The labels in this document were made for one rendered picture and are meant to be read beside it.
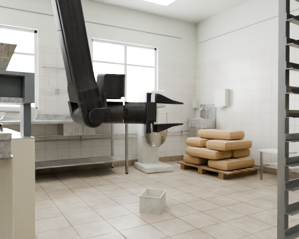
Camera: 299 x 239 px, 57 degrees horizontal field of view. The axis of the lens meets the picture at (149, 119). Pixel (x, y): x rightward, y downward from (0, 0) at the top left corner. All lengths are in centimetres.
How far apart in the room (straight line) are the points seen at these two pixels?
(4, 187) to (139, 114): 43
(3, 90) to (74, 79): 103
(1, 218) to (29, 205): 74
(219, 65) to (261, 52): 96
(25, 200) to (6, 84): 61
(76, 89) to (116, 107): 11
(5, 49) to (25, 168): 62
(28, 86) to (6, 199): 81
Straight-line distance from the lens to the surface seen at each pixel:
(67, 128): 429
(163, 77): 578
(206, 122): 561
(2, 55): 163
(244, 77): 534
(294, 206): 125
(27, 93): 157
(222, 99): 550
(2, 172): 87
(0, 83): 164
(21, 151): 157
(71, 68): 63
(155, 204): 281
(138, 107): 69
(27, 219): 166
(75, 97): 64
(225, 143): 432
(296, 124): 472
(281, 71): 117
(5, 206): 89
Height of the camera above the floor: 95
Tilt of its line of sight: 1 degrees down
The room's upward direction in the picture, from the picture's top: straight up
